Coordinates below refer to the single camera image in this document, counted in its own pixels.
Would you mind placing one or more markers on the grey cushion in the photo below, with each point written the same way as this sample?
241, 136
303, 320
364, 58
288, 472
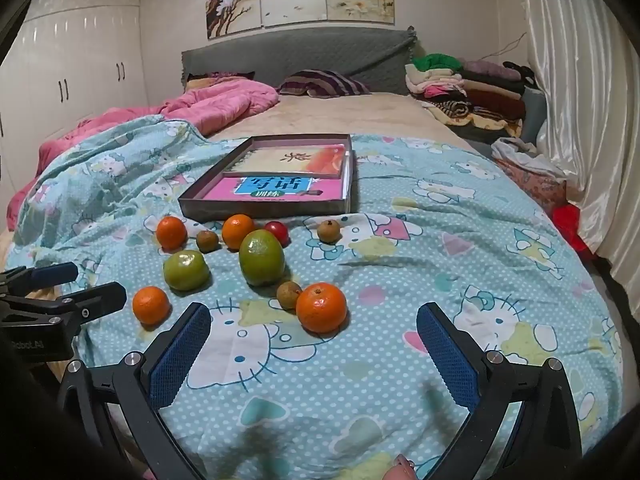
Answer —
534, 110

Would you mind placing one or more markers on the brown longan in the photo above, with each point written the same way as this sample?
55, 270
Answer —
207, 240
329, 230
289, 294

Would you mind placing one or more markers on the white wardrobe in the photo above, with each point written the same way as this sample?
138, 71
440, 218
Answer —
75, 60

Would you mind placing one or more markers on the purple striped pillow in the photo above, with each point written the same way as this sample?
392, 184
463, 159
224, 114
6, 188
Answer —
320, 82

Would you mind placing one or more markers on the orange tangerine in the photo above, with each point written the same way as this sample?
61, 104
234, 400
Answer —
321, 307
171, 233
150, 305
238, 231

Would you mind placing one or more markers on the crumpled white cloth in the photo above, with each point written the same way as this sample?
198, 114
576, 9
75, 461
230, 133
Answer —
520, 152

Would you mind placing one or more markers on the white satin curtain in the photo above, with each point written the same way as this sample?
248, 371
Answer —
590, 110

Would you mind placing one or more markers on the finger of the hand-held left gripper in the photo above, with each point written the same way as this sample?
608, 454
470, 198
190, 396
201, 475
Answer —
95, 300
50, 274

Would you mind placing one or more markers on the green mango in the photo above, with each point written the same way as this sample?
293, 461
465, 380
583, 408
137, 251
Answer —
186, 270
261, 257

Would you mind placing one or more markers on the pink floral cloth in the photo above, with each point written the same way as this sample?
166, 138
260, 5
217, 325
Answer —
535, 185

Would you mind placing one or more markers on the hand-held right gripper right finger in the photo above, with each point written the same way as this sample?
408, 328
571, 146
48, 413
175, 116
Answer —
447, 355

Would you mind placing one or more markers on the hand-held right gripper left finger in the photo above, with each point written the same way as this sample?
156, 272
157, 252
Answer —
180, 355

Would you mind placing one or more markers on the grey padded headboard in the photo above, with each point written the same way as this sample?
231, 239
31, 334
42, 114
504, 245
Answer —
300, 55

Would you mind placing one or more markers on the grey cardboard box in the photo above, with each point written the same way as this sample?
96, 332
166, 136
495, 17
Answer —
260, 210

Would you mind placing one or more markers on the yellow and orange book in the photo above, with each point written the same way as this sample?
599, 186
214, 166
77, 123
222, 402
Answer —
280, 160

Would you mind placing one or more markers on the pink and blue book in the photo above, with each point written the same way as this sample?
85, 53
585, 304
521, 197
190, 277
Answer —
220, 190

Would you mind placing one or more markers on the beige bed sheet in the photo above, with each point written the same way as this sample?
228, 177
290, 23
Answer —
350, 115

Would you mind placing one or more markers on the red tomato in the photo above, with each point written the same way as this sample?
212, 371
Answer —
278, 231

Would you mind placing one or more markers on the pink quilt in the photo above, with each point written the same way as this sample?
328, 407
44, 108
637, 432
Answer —
210, 105

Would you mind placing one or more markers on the pile of folded clothes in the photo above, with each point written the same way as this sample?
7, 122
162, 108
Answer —
450, 95

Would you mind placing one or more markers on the blue cartoon printed blanket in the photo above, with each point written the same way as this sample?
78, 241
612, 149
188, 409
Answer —
400, 285

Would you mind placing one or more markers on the red cloth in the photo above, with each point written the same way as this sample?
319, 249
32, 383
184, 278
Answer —
575, 230

